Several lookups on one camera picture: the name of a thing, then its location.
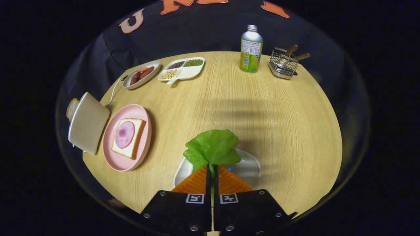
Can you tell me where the white divided dish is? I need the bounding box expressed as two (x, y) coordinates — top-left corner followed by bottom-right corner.
(158, 57), (205, 85)

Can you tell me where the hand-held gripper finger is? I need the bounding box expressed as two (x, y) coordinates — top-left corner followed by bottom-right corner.
(213, 165), (297, 235)
(140, 164), (212, 233)

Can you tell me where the cream white toaster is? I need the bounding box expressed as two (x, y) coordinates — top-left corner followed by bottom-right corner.
(68, 92), (110, 155)

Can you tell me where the toasted bread slice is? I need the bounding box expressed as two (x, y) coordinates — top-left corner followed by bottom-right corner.
(66, 98), (81, 122)

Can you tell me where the pile of yellow beans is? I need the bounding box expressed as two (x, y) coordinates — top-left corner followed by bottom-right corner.
(160, 69), (179, 80)

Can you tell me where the green lettuce leaf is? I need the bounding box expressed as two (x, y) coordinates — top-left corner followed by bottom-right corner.
(183, 129), (242, 205)

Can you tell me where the round white plate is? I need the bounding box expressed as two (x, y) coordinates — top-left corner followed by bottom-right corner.
(122, 60), (161, 90)

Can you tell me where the pink ham slice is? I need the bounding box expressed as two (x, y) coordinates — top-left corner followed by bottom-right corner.
(115, 121), (135, 149)

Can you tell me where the white toaster cable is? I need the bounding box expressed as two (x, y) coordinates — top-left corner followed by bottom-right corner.
(104, 77), (127, 107)

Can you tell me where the black backdrop cloth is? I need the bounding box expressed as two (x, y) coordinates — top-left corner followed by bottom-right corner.
(56, 0), (371, 210)

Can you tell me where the white bread slice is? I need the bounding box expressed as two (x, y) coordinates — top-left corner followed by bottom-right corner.
(112, 118), (146, 160)

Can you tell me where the metal wire cutlery basket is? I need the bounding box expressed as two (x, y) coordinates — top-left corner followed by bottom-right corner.
(268, 47), (298, 80)

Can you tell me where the silver bottle with green label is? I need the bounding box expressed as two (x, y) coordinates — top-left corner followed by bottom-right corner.
(240, 25), (263, 73)

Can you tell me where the white oval plate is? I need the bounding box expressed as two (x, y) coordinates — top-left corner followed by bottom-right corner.
(173, 147), (262, 188)

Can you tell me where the pink round plate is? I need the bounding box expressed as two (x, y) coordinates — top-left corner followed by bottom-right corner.
(102, 104), (153, 172)

